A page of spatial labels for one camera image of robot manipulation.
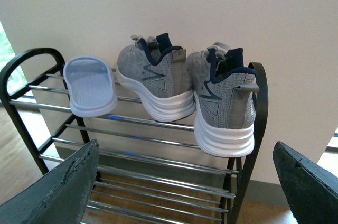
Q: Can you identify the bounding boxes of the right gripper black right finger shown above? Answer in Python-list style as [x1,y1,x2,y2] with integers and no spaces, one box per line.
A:
[273,141,337,223]

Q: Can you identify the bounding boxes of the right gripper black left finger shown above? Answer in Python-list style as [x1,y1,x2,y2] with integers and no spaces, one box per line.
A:
[1,140,99,223]

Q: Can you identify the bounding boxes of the light blue slide sandal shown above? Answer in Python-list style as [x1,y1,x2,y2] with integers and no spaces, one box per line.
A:
[63,55,118,118]

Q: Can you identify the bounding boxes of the grey knit sneaker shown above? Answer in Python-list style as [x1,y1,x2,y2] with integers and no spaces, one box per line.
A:
[116,33,195,122]
[186,42,259,157]

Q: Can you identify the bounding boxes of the black metal shoe rack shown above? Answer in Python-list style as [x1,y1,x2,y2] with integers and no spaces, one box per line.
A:
[1,48,268,223]

